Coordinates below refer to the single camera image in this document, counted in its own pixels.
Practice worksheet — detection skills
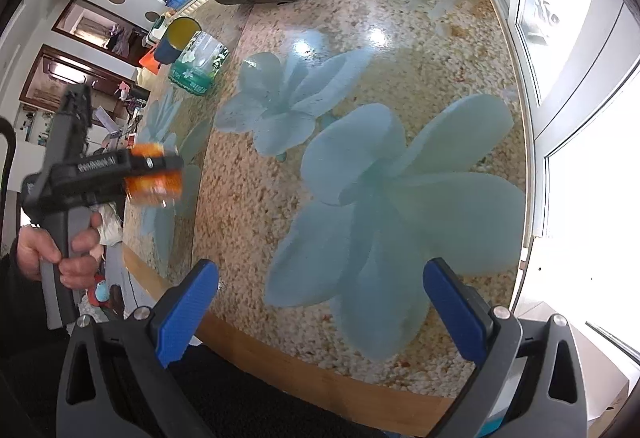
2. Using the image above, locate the white plastic bag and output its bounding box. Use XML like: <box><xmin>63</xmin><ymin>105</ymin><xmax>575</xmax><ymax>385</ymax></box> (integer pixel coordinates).
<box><xmin>97</xmin><ymin>207</ymin><xmax>124</xmax><ymax>246</ymax></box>

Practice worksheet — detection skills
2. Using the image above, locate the person's left hand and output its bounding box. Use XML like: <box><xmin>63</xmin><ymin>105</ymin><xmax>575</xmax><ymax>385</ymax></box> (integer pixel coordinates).
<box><xmin>15</xmin><ymin>211</ymin><xmax>104</xmax><ymax>289</ymax></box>

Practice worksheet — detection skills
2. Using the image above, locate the blue cup with yellow inside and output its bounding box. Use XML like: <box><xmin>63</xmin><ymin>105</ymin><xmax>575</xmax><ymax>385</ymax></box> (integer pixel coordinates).
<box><xmin>153</xmin><ymin>16</ymin><xmax>203</xmax><ymax>64</ymax></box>

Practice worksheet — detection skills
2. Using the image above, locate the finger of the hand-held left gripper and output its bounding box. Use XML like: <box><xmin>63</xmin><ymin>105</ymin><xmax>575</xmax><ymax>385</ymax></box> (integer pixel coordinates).
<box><xmin>122</xmin><ymin>153</ymin><xmax>185</xmax><ymax>180</ymax></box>

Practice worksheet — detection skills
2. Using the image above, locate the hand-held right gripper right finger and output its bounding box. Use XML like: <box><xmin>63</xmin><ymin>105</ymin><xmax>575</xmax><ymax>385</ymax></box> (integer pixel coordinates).
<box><xmin>422</xmin><ymin>257</ymin><xmax>588</xmax><ymax>438</ymax></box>

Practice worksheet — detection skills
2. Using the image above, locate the green floral cup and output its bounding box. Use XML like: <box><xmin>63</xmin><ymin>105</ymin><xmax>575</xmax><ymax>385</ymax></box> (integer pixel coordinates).
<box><xmin>168</xmin><ymin>31</ymin><xmax>230</xmax><ymax>98</ymax></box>

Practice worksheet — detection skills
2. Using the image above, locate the orange cup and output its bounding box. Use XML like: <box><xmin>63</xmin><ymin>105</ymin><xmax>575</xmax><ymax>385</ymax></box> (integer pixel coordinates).
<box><xmin>123</xmin><ymin>143</ymin><xmax>183</xmax><ymax>206</ymax></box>

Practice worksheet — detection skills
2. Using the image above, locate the person's left forearm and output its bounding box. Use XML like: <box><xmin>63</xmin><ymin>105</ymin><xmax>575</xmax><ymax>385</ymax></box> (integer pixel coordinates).
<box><xmin>0</xmin><ymin>245</ymin><xmax>68</xmax><ymax>361</ymax></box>

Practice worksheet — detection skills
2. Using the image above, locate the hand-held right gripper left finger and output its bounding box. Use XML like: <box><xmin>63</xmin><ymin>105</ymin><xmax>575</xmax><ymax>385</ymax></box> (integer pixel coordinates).
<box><xmin>55</xmin><ymin>259</ymin><xmax>221</xmax><ymax>438</ymax></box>

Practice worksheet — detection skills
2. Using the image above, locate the white window frame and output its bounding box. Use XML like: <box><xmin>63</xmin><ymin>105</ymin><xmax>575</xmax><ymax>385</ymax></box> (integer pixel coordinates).
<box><xmin>472</xmin><ymin>0</ymin><xmax>640</xmax><ymax>369</ymax></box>

